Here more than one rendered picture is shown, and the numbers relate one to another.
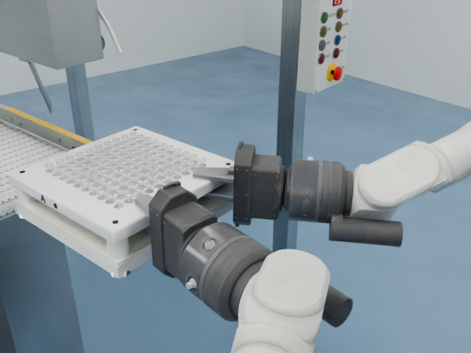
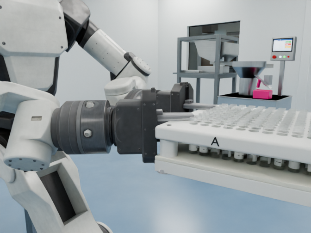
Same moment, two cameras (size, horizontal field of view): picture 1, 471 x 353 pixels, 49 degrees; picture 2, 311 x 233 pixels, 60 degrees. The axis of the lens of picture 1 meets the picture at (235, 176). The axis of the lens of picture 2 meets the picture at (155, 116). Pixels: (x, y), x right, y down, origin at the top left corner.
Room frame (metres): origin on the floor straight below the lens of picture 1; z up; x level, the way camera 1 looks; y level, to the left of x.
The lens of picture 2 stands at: (1.08, -0.07, 1.10)
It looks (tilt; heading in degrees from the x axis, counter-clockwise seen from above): 11 degrees down; 171
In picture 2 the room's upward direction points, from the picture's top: straight up
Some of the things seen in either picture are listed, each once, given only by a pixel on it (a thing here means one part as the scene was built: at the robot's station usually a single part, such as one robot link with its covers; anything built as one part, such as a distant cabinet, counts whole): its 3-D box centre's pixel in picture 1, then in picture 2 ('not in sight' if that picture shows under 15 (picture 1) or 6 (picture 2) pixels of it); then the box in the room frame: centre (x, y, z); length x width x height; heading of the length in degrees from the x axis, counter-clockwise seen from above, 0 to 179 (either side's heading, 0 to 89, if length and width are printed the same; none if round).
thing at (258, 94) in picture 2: not in sight; (262, 94); (-1.43, 1.43, 0.80); 0.16 x 0.12 x 0.09; 40
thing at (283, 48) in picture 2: not in sight; (281, 67); (-1.61, 1.73, 1.07); 0.23 x 0.10 x 0.62; 40
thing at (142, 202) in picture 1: (154, 205); (199, 104); (0.56, 0.10, 1.02); 0.06 x 0.03 x 0.02; 42
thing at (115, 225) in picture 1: (127, 174); (257, 125); (0.69, 0.16, 1.00); 0.25 x 0.24 x 0.02; 140
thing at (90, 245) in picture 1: (130, 202); (255, 154); (0.69, 0.16, 0.96); 0.24 x 0.24 x 0.02; 50
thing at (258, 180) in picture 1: (277, 187); (120, 126); (0.65, -0.06, 1.00); 0.12 x 0.10 x 0.13; 82
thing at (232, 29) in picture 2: not in sight; (213, 49); (-4.82, 2.17, 1.43); 1.32 x 0.01 x 1.11; 40
